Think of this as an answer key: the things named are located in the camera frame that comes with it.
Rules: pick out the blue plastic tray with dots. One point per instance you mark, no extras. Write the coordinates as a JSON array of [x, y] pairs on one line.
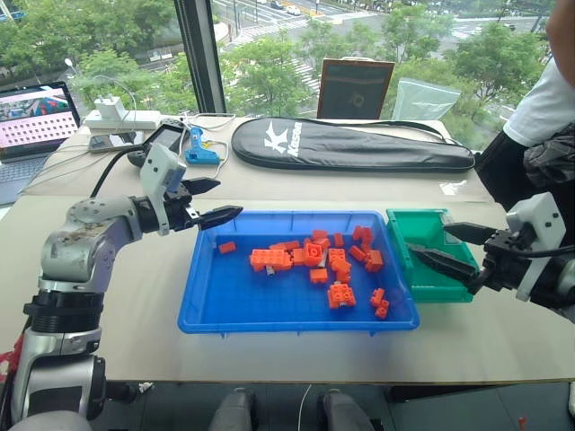
[[251, 301]]

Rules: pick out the brown framed board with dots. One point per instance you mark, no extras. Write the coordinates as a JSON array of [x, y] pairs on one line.
[[355, 90]]

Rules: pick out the white power strip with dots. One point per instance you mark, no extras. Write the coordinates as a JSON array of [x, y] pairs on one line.
[[135, 120]]

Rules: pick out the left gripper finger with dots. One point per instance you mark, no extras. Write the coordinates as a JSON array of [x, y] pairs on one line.
[[220, 216], [202, 184]]

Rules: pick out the dark rounded grey shape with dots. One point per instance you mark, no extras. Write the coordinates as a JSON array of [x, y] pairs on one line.
[[233, 410], [343, 410]]

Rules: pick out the upturned orange plastic toy brick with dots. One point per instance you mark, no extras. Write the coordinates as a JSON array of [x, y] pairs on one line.
[[313, 254]]

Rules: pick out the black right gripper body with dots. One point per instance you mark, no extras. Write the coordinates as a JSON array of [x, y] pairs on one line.
[[503, 258]]

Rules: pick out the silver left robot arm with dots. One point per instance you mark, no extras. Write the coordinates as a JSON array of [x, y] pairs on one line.
[[76, 251]]

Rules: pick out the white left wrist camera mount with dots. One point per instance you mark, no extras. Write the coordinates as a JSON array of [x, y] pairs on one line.
[[158, 164]]

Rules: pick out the white plug charger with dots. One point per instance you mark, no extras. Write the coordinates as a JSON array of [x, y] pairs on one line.
[[108, 108]]

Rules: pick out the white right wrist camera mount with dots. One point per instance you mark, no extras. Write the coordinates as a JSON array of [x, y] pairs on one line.
[[536, 220]]

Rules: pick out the blue glue gun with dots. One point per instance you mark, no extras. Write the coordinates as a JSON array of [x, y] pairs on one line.
[[197, 150]]

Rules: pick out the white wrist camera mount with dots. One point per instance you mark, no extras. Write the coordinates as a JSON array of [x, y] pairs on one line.
[[158, 164], [536, 220]]

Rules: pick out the large orange building block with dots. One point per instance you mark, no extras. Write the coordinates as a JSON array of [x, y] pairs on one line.
[[341, 295], [268, 259]]

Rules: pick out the black racket bag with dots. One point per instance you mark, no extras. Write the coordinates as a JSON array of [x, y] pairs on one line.
[[350, 146]]

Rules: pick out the green plastic bin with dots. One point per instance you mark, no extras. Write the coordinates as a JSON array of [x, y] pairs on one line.
[[418, 224]]

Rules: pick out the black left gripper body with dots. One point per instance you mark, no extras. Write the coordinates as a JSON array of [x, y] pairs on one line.
[[177, 211]]

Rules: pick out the open laptop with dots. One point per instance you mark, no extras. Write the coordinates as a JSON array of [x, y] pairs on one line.
[[31, 121]]

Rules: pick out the black window frame post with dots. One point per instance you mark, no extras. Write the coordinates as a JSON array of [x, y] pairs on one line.
[[200, 54]]

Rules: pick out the clear plastic bag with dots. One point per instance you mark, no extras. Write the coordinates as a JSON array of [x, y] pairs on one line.
[[424, 101]]

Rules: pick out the smartphone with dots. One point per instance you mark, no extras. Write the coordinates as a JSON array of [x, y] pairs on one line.
[[105, 141]]

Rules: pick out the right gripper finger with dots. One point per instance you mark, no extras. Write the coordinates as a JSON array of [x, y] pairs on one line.
[[444, 264], [469, 232]]

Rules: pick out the small orange building block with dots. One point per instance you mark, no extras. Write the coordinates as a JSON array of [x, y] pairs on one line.
[[338, 239], [377, 296], [343, 274], [357, 253], [382, 309], [298, 257], [319, 234], [227, 247], [318, 275]]

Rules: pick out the black handheld game console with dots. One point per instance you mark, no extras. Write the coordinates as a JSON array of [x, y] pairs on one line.
[[164, 137]]

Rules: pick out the person in white shirt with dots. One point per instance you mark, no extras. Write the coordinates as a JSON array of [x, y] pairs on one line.
[[539, 116]]

